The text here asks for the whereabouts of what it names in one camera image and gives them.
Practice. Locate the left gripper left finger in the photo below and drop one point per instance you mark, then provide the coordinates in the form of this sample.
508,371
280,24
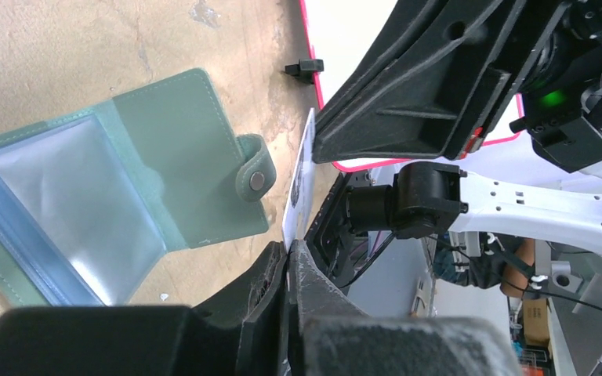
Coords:
234,332

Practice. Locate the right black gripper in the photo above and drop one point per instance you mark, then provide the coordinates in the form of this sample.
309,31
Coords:
562,96

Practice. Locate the small black clip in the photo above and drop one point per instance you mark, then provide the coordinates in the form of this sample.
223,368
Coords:
305,70

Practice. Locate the green card holder wallet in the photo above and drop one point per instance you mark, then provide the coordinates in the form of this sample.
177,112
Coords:
92,200

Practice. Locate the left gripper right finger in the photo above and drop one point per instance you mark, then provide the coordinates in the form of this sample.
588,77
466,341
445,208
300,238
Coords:
329,335

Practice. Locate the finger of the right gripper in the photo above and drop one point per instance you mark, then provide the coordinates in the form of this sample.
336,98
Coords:
432,54
433,132

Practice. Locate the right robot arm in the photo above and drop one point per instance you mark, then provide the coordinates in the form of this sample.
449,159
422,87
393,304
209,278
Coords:
435,196

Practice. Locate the white VIP card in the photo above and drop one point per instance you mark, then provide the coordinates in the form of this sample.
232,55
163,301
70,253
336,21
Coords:
301,194

